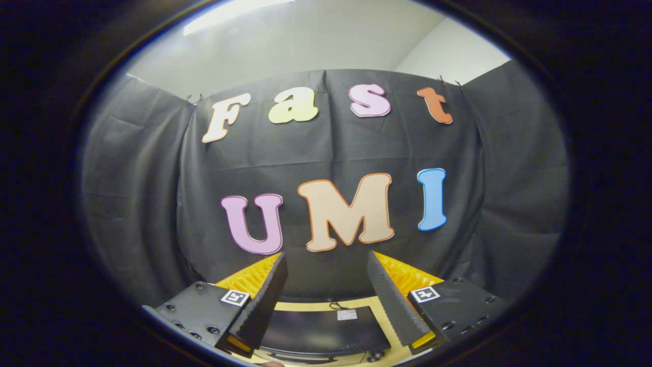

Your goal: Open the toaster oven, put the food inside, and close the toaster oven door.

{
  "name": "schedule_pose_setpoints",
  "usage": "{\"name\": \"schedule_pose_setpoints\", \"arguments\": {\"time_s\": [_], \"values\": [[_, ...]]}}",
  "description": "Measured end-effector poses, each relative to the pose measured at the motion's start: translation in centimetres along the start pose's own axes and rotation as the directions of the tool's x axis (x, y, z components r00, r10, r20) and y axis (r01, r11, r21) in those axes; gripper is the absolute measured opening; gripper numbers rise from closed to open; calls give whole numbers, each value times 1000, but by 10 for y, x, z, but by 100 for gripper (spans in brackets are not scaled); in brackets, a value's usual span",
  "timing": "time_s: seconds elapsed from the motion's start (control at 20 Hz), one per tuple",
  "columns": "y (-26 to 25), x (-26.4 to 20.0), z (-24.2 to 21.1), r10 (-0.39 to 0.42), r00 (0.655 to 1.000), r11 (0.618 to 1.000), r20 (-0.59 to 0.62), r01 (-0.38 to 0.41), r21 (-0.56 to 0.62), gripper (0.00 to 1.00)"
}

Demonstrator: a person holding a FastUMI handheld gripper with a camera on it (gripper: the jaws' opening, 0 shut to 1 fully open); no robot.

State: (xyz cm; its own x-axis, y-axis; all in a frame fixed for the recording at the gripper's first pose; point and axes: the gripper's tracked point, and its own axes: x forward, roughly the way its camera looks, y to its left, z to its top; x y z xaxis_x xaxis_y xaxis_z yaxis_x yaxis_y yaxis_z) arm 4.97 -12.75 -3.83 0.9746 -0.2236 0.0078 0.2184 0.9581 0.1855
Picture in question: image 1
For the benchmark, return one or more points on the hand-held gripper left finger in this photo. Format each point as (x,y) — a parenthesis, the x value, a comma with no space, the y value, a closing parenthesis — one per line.
(265,300)

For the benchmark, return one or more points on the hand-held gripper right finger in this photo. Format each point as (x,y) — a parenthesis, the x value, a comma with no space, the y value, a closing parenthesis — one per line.
(389,300)

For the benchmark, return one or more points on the black toaster oven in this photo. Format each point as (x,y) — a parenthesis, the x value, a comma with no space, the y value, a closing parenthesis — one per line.
(316,326)

